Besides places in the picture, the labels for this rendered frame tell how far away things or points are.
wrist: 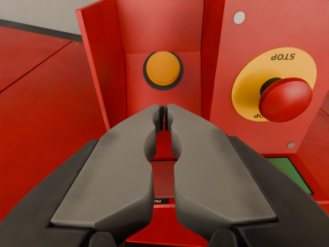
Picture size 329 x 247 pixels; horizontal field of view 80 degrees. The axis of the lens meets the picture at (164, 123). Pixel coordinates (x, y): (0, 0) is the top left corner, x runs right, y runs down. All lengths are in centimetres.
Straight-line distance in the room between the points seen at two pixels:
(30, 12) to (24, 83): 54
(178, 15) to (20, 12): 94
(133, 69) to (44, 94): 34
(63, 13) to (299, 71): 95
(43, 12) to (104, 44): 90
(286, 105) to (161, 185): 13
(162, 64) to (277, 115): 13
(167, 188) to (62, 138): 26
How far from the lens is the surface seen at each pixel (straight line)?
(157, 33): 24
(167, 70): 23
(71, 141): 41
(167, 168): 22
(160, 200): 20
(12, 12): 114
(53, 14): 106
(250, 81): 19
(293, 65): 20
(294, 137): 26
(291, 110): 19
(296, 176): 25
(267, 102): 18
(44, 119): 47
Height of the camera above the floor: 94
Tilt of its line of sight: 53 degrees down
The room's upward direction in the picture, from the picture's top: 179 degrees clockwise
